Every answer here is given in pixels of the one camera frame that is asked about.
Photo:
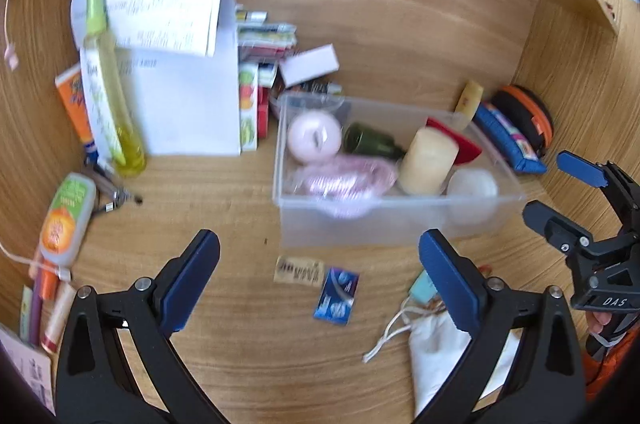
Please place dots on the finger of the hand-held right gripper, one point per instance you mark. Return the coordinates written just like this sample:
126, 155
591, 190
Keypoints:
580, 167
547, 219

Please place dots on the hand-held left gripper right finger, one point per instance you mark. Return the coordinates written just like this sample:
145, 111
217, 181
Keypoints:
447, 276

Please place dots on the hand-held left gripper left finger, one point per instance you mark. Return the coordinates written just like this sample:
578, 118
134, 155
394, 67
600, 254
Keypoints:
192, 276

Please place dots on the light blue item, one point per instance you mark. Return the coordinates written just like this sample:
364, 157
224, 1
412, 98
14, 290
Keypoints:
421, 288

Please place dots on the white round jar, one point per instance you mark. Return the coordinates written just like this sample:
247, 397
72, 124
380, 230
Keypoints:
472, 191

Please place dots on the brown card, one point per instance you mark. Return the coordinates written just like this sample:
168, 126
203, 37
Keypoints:
298, 271

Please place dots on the red pouch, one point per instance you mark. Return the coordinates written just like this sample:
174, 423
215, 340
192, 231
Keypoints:
467, 148

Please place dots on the clear plastic bin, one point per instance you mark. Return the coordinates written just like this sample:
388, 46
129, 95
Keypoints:
350, 229

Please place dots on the blue foil sachet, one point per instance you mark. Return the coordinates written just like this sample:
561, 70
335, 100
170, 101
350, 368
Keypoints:
337, 296

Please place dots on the cream pillar candle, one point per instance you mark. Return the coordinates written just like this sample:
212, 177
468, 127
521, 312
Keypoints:
427, 163

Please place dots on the dark green glass bottle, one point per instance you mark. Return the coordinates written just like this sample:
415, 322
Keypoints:
370, 141

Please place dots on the pink round jar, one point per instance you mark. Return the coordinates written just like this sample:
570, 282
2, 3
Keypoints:
312, 138

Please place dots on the person's right forearm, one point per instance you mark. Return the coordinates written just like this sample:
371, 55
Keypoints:
615, 369

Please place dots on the wooden desktop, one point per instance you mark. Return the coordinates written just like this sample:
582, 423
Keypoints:
225, 329

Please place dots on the person's right hand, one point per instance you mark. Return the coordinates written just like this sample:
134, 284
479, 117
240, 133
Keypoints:
598, 321

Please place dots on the black orange zip case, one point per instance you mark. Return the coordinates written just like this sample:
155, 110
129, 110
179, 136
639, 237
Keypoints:
525, 116

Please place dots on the blue zip pouch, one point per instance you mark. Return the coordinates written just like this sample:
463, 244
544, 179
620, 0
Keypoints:
507, 138

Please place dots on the metal nail clippers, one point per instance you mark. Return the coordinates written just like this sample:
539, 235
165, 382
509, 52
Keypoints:
112, 191

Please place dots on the small yellow bottle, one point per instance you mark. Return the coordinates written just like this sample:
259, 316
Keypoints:
469, 101

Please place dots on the white red lip balm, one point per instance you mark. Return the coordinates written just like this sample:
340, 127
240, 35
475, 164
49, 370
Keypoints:
57, 319

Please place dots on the grey bottle with orange label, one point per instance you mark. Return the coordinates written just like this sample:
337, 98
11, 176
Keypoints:
65, 214

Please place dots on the yellow spray bottle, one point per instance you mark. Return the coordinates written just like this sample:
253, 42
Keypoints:
127, 148

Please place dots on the purple pen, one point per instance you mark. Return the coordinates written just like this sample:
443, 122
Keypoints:
36, 314

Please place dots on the white file box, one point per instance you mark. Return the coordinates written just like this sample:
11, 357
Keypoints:
190, 113

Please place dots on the green stick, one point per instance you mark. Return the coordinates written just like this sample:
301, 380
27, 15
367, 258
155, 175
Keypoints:
25, 311

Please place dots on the fruit printed carton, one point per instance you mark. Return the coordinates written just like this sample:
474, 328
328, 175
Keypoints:
248, 108

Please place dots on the small red box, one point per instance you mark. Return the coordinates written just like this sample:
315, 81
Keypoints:
263, 113

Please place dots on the white printed booklet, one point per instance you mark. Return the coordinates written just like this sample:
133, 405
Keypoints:
25, 374

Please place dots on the white green printed tube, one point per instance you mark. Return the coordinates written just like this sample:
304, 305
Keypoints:
95, 103

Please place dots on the orange sunscreen tube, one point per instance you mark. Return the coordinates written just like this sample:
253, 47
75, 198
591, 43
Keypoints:
72, 103

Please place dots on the small white box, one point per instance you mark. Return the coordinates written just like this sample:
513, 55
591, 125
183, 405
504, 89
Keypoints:
310, 64

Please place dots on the stack of flat packets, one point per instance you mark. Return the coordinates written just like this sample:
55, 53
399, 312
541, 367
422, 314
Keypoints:
265, 36

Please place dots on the white printed paper sheet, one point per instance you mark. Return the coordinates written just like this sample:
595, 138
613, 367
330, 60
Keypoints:
165, 8
80, 18

